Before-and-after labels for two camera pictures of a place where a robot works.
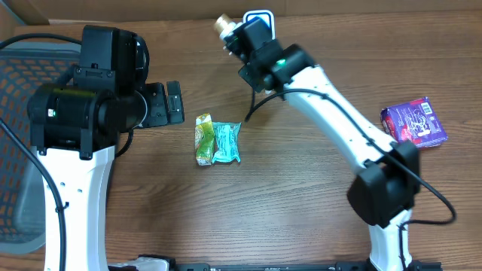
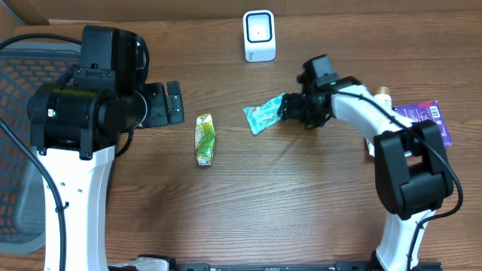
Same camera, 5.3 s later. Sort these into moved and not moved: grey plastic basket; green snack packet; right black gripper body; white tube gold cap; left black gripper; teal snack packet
Moved: white tube gold cap; right black gripper body; teal snack packet
Not moved: green snack packet; left black gripper; grey plastic basket
